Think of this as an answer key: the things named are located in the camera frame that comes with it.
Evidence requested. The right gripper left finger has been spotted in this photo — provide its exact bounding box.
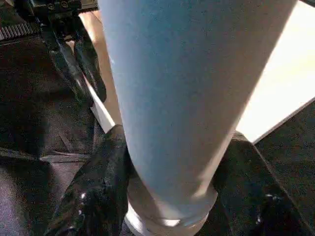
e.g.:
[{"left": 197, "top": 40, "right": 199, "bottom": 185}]
[{"left": 44, "top": 124, "right": 133, "bottom": 236}]

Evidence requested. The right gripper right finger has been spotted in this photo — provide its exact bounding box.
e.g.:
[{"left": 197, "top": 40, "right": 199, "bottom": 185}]
[{"left": 211, "top": 132, "right": 315, "bottom": 236}]

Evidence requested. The black mat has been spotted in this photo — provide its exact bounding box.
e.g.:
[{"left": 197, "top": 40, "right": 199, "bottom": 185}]
[{"left": 0, "top": 0, "right": 315, "bottom": 236}]

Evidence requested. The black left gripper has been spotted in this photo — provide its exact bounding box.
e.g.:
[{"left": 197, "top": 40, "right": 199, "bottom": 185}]
[{"left": 0, "top": 0, "right": 108, "bottom": 108}]

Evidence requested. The white plastic table top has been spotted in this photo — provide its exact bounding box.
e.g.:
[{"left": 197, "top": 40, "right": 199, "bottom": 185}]
[{"left": 74, "top": 0, "right": 315, "bottom": 144}]

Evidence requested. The white plastic table leg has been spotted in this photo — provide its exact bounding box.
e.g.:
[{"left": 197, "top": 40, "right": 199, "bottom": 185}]
[{"left": 97, "top": 0, "right": 299, "bottom": 236}]

